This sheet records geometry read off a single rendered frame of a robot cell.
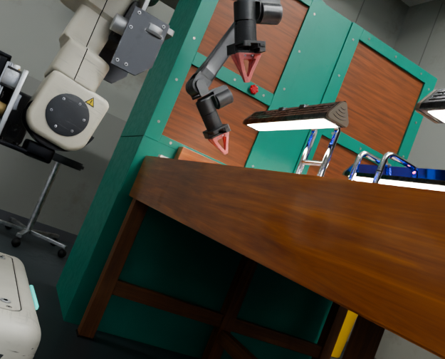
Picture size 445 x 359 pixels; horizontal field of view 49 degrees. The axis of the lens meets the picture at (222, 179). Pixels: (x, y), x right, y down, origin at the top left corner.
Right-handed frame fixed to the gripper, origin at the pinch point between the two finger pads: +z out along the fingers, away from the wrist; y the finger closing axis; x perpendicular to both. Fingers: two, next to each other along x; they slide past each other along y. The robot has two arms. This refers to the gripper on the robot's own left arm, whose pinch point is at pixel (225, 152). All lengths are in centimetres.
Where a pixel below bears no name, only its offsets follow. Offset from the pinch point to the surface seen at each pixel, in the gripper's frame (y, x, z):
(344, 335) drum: 135, -81, 198
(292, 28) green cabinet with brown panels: 47, -74, -28
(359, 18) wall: 260, -293, -4
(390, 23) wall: 262, -332, 14
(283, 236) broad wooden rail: -81, 27, 2
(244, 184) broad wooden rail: -57, 20, -3
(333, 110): -32.5, -25.4, -2.6
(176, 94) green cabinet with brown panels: 46, -7, -23
